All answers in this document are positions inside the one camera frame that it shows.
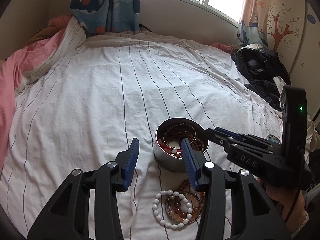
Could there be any red cord bracelets tangle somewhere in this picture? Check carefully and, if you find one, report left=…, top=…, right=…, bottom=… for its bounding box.
left=158, top=129, right=208, bottom=159

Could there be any white bead bracelet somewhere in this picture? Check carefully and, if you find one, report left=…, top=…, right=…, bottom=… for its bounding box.
left=152, top=190, right=193, bottom=230

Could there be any pink bead bracelet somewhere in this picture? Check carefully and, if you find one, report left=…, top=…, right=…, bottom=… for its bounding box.
left=166, top=192, right=203, bottom=225

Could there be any person's right hand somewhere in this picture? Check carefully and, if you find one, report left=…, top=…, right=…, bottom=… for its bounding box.
left=257, top=178, right=309, bottom=233

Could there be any round tin lid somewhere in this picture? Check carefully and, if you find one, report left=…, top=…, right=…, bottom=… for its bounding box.
left=267, top=134, right=281, bottom=144

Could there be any round silver metal tin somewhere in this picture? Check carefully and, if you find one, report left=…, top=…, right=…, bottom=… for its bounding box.
left=155, top=118, right=209, bottom=173

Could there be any black jacket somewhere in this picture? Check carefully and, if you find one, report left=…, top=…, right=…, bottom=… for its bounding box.
left=231, top=47, right=291, bottom=111

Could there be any whale print curtain right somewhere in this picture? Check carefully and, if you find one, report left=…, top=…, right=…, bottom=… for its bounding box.
left=237, top=0, right=270, bottom=48

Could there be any whale print curtain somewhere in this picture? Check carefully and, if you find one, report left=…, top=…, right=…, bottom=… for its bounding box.
left=69, top=0, right=140, bottom=34
left=237, top=0, right=270, bottom=48

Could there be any white striped duvet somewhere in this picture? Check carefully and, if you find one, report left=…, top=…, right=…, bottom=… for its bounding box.
left=1, top=19, right=282, bottom=239

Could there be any white wardrobe with tree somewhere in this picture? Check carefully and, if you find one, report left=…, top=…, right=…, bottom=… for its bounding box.
left=264, top=0, right=319, bottom=117

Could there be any pink blanket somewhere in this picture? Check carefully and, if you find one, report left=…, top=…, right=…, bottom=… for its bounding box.
left=1, top=15, right=71, bottom=167

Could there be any whale print curtain left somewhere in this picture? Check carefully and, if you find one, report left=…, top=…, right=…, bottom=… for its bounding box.
left=69, top=0, right=140, bottom=34

